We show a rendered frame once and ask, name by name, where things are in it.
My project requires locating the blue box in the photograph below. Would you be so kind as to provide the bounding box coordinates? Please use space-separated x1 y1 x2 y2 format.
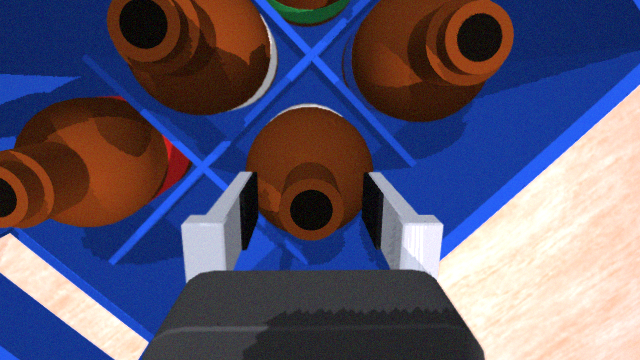
0 0 640 360

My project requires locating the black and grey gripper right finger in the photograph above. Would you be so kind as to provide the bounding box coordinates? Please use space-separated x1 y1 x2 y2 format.
362 172 443 281

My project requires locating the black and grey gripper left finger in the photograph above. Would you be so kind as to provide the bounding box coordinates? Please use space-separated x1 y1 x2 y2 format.
181 172 259 284

